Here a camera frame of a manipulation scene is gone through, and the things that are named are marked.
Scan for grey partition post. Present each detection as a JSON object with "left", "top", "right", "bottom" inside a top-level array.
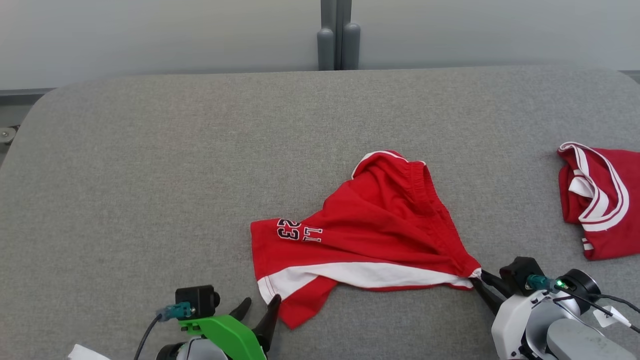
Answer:
[{"left": 316, "top": 0, "right": 362, "bottom": 71}]

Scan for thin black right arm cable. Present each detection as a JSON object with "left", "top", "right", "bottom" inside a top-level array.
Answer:
[{"left": 590, "top": 293, "right": 640, "bottom": 308}]

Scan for white paper tag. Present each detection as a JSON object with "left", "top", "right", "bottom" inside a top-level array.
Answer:
[
  {"left": 593, "top": 306, "right": 633, "bottom": 329},
  {"left": 67, "top": 344, "right": 112, "bottom": 360}
]

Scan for teal-plug camera cable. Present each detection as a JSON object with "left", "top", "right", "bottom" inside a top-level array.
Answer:
[
  {"left": 133, "top": 301, "right": 194, "bottom": 360},
  {"left": 525, "top": 274, "right": 640, "bottom": 335}
]

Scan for red shorts with number 23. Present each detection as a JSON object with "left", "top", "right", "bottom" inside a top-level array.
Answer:
[{"left": 250, "top": 150, "right": 483, "bottom": 331}]

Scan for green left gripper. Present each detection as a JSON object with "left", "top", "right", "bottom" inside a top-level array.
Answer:
[{"left": 177, "top": 293, "right": 282, "bottom": 360}]

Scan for teal-plug right camera cable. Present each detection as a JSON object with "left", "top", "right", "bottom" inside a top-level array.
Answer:
[{"left": 525, "top": 274, "right": 640, "bottom": 335}]

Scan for red jersey with white trim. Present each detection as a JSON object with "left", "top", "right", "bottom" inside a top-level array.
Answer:
[{"left": 557, "top": 142, "right": 640, "bottom": 262}]

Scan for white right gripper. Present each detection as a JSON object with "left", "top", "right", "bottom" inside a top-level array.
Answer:
[{"left": 471, "top": 270, "right": 555, "bottom": 360}]

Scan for teal-plug left camera cable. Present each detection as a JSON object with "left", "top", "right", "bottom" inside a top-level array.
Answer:
[{"left": 133, "top": 301, "right": 194, "bottom": 360}]

